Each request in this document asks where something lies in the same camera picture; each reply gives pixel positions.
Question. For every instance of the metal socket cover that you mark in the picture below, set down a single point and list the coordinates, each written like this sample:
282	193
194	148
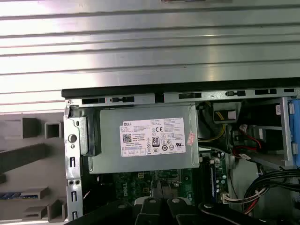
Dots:
159	189

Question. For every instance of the grey parts rack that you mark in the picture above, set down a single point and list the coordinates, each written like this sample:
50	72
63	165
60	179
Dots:
56	159

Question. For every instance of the grey metal drive cage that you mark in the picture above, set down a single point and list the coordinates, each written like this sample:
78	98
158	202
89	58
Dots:
284	131

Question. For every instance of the RAM stick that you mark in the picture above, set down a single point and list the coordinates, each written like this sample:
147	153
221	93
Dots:
18	195

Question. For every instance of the green motherboard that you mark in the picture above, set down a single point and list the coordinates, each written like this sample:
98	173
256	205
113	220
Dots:
187	187

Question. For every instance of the blue RAM slot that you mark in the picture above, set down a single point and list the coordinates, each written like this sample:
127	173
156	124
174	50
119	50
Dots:
213	182

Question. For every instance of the grey power supply unit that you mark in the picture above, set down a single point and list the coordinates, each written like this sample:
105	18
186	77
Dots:
110	140

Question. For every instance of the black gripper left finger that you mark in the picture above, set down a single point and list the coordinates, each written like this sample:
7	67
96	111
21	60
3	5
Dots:
150	211

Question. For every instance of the blue disk carrier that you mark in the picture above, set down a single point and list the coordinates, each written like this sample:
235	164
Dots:
295	122
296	154

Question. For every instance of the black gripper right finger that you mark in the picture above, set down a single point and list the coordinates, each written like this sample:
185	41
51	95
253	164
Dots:
180	213

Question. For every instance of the black RAM slot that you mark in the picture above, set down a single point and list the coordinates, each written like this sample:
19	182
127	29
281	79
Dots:
206	178

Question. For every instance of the black PC case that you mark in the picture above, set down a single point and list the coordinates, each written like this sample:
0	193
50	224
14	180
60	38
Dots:
73	164

